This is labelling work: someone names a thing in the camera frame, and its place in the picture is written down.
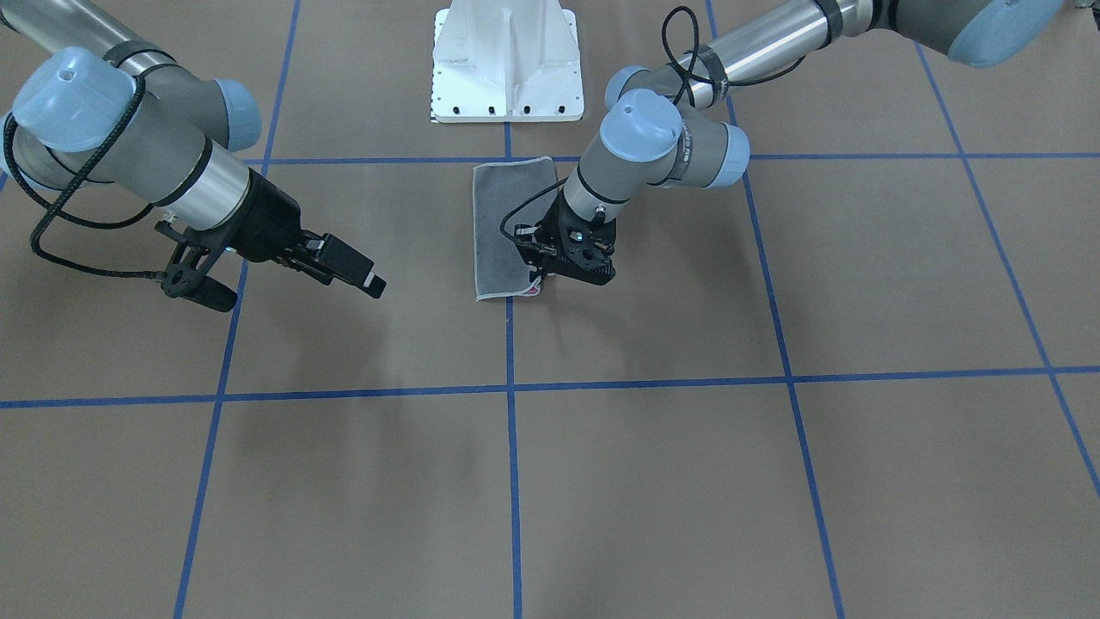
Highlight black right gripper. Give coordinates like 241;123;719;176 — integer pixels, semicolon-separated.
162;172;388;313

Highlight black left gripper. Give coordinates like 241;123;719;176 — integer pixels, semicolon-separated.
514;191;617;285

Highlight pink square towel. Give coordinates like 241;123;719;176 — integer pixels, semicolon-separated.
473;156;558;301

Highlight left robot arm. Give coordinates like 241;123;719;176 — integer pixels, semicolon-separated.
498;1;1062;285

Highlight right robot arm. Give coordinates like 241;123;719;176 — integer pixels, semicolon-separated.
3;1;386;312

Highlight brown paper table cover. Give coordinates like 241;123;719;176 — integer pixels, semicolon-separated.
1;1;1099;618

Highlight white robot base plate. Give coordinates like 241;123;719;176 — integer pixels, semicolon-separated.
430;1;585;123

